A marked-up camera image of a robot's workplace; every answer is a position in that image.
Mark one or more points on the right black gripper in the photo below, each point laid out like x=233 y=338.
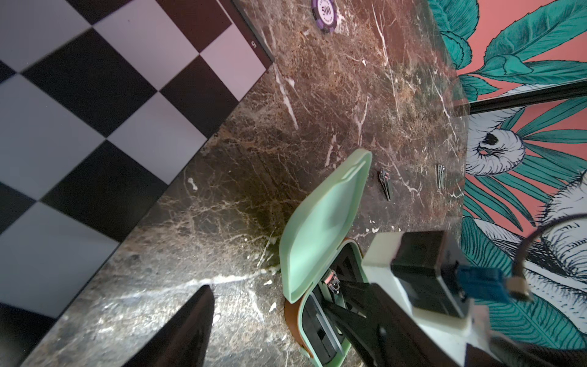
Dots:
x=392 y=338

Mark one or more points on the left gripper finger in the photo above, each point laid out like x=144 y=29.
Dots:
x=184 y=339

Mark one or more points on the mint green nail clipper case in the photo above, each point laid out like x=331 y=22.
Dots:
x=316 y=252

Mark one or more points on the small slanted nail clipper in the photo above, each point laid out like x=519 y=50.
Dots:
x=384 y=179

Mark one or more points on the small straight nail clipper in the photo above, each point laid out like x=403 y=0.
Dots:
x=440 y=176

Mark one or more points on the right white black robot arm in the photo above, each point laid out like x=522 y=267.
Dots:
x=505 y=352

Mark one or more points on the black white checkerboard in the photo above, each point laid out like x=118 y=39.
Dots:
x=103 y=104

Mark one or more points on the purple poker chip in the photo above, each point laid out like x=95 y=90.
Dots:
x=325 y=15

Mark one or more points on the right black frame post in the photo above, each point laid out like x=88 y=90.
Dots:
x=538 y=96

